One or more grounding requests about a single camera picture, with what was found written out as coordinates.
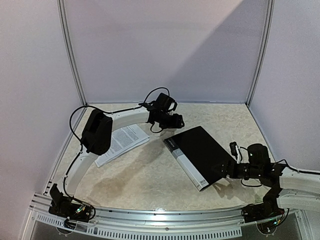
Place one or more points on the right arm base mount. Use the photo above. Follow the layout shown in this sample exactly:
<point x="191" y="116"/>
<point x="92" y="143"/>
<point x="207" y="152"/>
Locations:
<point x="268" y="208"/>

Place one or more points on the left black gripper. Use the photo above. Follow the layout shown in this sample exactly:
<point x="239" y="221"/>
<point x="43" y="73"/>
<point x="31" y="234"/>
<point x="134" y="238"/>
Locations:
<point x="177" y="123"/>

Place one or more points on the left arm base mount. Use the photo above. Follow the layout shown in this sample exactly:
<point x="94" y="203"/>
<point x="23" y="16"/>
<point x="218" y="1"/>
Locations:
<point x="69" y="207"/>

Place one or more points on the curved aluminium rail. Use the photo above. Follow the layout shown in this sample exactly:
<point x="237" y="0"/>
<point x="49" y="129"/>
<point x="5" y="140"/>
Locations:
<point x="222" y="217"/>

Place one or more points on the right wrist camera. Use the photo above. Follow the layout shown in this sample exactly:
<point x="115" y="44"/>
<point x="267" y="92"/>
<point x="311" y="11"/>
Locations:
<point x="236" y="152"/>

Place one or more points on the black file folder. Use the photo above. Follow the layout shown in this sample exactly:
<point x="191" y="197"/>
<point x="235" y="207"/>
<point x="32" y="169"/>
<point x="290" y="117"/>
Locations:
<point x="200" y="156"/>

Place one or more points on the right aluminium frame post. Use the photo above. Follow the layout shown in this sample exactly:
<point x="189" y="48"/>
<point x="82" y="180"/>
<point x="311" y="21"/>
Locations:
<point x="262" y="51"/>

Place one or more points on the perforated white cable tray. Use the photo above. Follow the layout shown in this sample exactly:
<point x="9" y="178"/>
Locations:
<point x="52" y="228"/>

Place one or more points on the printed paper stack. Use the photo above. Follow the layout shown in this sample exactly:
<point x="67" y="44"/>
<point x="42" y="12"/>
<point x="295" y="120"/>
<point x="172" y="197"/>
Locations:
<point x="123" y="140"/>

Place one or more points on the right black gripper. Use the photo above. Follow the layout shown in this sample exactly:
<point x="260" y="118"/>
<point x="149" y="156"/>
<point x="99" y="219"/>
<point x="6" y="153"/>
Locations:
<point x="230" y="170"/>

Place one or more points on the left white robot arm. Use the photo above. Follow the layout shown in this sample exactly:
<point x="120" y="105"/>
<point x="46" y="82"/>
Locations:
<point x="96" y="136"/>

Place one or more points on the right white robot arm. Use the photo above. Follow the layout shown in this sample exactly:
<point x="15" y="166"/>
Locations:
<point x="288" y="187"/>

